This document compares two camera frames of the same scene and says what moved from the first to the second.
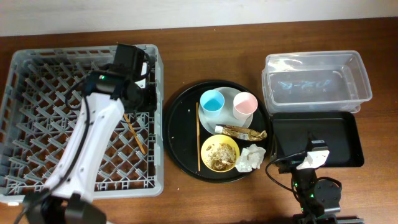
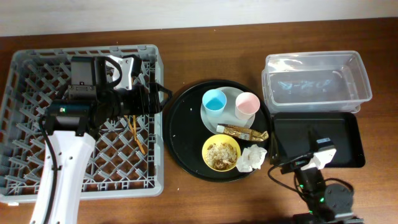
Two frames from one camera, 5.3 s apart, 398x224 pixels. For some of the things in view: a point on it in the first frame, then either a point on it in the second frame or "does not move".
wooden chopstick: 134,134 does not move
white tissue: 250,158 does not move
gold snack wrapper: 240,133 does not move
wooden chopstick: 198,126 → 134,124
